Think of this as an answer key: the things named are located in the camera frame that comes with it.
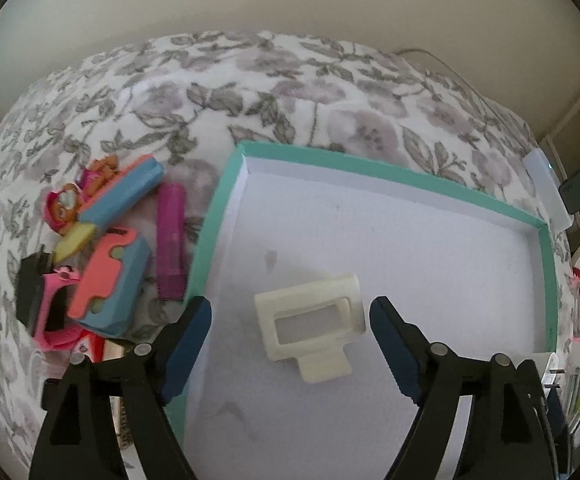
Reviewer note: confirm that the pink orange puppy figure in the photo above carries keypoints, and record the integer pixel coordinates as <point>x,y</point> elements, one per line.
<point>100,172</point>

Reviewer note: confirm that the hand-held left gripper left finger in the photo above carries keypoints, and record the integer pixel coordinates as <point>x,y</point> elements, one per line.
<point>192,340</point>

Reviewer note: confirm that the floral blanket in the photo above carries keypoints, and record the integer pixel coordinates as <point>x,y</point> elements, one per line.
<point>320,85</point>

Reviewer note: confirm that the red white card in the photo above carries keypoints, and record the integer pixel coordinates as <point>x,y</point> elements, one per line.
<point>95,347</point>

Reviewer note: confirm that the white plastic frame piece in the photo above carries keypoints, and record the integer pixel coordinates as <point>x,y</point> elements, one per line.
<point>270,330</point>

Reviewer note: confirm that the black toy car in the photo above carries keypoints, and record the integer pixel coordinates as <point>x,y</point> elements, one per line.
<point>32,290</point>

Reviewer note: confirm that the toy knife with yellow blade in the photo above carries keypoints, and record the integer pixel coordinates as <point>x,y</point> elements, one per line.
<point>112,290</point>

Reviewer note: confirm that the purple toy knife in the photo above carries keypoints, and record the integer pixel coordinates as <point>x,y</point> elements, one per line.
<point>170,240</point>

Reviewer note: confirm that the red hat puppy figure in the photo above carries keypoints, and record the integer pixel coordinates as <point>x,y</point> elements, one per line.
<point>62,207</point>

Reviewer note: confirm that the white plug adapter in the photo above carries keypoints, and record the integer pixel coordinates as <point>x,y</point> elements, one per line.
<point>554,380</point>

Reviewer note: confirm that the translucent white bar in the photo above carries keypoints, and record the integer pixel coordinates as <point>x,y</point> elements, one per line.
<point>547,190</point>

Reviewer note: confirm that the black square device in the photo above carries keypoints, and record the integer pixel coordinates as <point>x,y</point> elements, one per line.
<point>577,190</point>

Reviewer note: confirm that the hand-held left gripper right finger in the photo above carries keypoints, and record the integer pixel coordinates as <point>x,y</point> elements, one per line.
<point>389,345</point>

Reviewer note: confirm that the pink toy car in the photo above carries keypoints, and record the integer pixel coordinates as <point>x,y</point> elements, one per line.
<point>55,337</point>

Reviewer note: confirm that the blue orange toy knife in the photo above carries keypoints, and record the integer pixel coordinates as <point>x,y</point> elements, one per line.
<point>120,195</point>

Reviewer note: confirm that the teal-rimmed white tray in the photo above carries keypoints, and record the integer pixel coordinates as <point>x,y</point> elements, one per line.
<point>369,220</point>

